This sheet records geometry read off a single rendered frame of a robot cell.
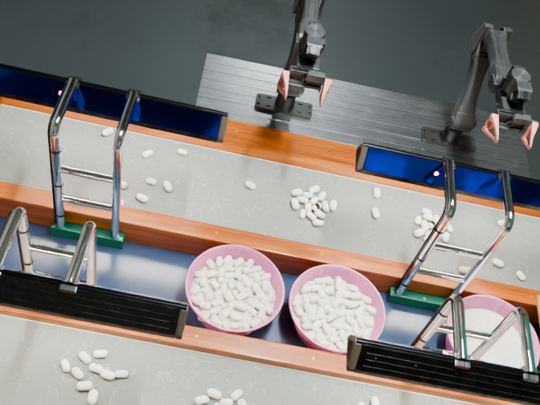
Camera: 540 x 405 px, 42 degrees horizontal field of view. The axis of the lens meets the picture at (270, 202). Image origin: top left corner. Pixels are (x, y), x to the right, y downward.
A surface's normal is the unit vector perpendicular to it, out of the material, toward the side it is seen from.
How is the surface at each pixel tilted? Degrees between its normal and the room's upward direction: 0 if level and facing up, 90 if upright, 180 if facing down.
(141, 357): 0
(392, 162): 58
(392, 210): 0
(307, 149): 0
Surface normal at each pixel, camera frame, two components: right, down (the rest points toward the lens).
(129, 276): 0.19, -0.60
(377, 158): 0.01, 0.33
